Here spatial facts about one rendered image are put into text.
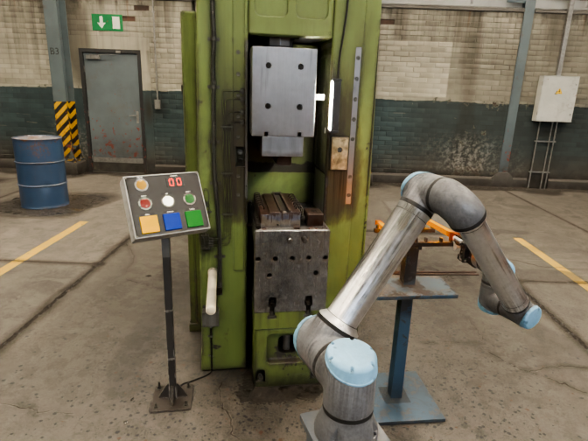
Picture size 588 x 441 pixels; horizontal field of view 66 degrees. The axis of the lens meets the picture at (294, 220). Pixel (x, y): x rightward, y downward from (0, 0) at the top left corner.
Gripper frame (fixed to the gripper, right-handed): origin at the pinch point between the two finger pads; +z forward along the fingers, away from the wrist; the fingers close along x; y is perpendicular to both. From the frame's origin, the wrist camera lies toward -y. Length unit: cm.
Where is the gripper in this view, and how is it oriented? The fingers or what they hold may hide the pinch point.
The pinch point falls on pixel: (457, 235)
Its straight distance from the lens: 211.1
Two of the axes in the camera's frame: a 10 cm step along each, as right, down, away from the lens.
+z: -1.4, -2.8, 9.5
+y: -0.5, 9.6, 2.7
